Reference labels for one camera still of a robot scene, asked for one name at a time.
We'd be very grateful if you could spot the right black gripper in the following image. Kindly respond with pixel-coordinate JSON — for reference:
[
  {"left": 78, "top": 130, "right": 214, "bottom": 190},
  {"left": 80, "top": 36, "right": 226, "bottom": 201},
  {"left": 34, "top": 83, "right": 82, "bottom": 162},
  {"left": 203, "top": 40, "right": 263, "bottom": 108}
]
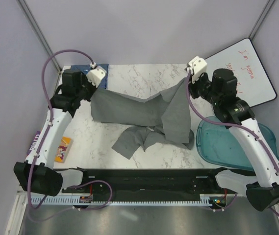
[{"left": 184, "top": 70, "right": 222, "bottom": 106}]

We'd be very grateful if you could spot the blue checked folded shirt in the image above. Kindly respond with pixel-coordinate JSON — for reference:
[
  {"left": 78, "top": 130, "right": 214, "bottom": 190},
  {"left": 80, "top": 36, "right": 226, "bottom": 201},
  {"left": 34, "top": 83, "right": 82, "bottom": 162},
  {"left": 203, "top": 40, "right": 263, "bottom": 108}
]
[{"left": 70, "top": 64, "right": 108, "bottom": 89}]

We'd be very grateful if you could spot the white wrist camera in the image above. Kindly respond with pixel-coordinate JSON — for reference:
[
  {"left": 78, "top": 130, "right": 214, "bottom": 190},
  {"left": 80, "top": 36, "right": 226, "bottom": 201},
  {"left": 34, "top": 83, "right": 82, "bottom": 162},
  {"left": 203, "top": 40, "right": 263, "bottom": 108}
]
[
  {"left": 86, "top": 63, "right": 107, "bottom": 88},
  {"left": 185, "top": 56, "right": 207, "bottom": 83}
]

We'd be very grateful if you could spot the aluminium frame post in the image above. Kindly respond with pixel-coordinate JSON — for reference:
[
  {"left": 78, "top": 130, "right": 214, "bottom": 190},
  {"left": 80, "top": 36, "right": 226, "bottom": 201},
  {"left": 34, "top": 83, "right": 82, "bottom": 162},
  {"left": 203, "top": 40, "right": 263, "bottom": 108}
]
[
  {"left": 16, "top": 0, "right": 63, "bottom": 72},
  {"left": 248, "top": 0, "right": 276, "bottom": 41}
]

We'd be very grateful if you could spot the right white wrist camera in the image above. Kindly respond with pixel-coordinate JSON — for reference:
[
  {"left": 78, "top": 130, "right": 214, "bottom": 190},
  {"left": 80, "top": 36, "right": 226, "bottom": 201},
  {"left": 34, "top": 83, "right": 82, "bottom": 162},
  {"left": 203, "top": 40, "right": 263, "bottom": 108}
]
[{"left": 185, "top": 56, "right": 207, "bottom": 83}]

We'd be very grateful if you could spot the left aluminium frame post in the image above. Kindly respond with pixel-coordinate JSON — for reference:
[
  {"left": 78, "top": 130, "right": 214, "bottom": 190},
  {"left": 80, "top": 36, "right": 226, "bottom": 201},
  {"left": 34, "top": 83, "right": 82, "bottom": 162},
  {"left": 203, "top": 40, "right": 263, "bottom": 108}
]
[{"left": 16, "top": 0, "right": 63, "bottom": 72}]

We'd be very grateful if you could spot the white slotted cable duct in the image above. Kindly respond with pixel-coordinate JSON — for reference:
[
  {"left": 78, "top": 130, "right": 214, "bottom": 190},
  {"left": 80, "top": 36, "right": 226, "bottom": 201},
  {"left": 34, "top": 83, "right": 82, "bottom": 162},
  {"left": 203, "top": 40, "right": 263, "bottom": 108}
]
[{"left": 28, "top": 194, "right": 238, "bottom": 205}]

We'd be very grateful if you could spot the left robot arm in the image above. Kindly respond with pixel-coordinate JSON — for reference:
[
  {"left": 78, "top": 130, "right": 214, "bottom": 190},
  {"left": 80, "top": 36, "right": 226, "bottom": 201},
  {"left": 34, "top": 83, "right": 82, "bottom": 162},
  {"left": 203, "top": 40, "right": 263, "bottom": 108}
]
[{"left": 14, "top": 66, "right": 106, "bottom": 196}]

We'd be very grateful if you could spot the teal plastic bin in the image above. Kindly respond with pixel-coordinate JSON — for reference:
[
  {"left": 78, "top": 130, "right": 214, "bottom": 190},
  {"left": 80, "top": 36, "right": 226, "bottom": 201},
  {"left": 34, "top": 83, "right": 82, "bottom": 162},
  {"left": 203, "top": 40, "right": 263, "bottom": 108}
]
[{"left": 196, "top": 116, "right": 277, "bottom": 172}]

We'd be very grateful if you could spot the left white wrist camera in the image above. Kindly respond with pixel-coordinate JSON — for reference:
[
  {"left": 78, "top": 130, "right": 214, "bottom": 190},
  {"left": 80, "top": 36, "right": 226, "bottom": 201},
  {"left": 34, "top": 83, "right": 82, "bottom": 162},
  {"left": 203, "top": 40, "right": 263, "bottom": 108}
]
[{"left": 86, "top": 63, "right": 107, "bottom": 88}]

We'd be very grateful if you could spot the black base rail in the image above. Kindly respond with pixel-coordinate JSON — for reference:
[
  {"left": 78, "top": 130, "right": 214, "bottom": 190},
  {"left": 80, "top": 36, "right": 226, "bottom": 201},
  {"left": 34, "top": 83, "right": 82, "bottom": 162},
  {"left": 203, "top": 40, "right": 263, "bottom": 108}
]
[{"left": 62, "top": 169, "right": 234, "bottom": 200}]

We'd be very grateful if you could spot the grey long sleeve shirt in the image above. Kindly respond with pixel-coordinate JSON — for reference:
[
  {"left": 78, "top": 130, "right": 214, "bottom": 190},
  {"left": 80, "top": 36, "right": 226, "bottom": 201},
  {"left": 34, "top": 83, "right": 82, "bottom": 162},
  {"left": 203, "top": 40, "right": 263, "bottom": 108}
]
[{"left": 91, "top": 80, "right": 195, "bottom": 159}]

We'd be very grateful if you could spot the white whiteboard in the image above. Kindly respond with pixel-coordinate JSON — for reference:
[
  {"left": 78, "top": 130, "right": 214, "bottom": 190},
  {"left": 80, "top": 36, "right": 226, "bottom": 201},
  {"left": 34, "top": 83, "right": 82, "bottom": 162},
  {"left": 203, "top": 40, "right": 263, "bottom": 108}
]
[{"left": 206, "top": 38, "right": 277, "bottom": 107}]

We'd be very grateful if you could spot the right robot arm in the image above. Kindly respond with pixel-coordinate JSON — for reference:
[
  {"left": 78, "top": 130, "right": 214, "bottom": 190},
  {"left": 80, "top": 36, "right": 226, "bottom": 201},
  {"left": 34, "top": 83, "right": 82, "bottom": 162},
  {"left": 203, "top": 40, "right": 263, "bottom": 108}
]
[{"left": 185, "top": 69, "right": 279, "bottom": 212}]

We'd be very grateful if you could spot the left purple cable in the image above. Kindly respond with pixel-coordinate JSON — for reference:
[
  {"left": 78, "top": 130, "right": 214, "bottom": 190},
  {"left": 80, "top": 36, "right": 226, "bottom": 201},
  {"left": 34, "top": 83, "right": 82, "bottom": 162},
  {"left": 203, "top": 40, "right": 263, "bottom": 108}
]
[{"left": 27, "top": 49, "right": 112, "bottom": 223}]

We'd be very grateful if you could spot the right aluminium frame post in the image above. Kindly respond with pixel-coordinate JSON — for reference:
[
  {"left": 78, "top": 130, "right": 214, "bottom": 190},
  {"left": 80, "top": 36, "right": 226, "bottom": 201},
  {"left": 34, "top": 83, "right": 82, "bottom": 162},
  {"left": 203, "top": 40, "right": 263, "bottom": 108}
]
[{"left": 248, "top": 0, "right": 276, "bottom": 41}]

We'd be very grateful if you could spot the Roald Dahl book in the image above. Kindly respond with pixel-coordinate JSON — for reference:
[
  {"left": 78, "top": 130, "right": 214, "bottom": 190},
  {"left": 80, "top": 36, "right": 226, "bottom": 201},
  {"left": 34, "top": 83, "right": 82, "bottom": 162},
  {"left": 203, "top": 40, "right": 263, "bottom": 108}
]
[{"left": 26, "top": 131, "right": 73, "bottom": 163}]

